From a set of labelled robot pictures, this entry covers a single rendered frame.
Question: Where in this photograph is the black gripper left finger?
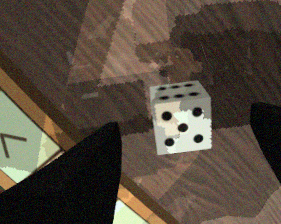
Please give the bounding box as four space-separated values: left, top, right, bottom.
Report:
0 121 121 224

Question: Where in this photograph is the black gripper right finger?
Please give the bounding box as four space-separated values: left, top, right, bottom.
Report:
250 101 281 184

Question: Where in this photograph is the game board with green tray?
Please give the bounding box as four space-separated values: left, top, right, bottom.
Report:
0 87 149 224

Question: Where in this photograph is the white die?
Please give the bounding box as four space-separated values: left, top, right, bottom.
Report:
149 80 212 155

